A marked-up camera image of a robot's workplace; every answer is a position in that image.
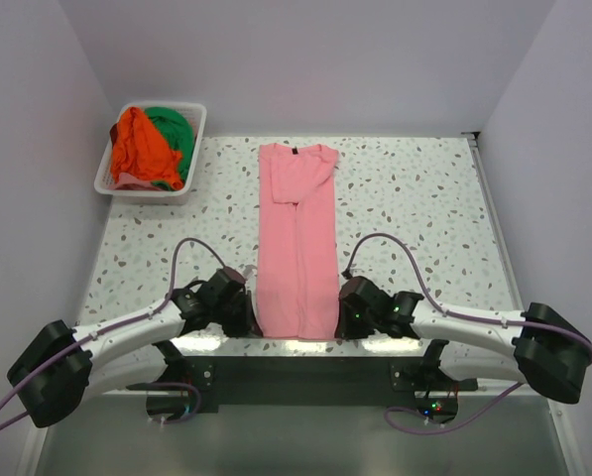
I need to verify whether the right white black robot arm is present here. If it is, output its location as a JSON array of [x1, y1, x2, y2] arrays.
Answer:
[[335, 277, 592, 405]]

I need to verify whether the dark red garment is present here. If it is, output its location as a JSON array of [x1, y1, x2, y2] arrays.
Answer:
[[109, 123, 118, 146]]

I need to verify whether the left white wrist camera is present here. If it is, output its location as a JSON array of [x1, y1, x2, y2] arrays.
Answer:
[[241, 265, 257, 287]]

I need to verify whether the aluminium frame rail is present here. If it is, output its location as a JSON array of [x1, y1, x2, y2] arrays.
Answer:
[[462, 132, 523, 307]]

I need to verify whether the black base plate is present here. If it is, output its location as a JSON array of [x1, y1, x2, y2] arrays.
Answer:
[[129, 356, 478, 416]]

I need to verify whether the green t shirt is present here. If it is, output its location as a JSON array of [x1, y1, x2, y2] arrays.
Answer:
[[145, 107, 194, 191]]

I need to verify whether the pink t shirt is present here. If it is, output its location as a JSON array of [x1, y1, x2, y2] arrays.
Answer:
[[256, 143, 339, 341]]

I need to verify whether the orange t shirt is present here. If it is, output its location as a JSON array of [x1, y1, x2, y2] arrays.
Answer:
[[109, 106, 185, 183]]

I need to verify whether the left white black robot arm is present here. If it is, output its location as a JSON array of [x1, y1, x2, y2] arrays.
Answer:
[[7, 267, 258, 427]]

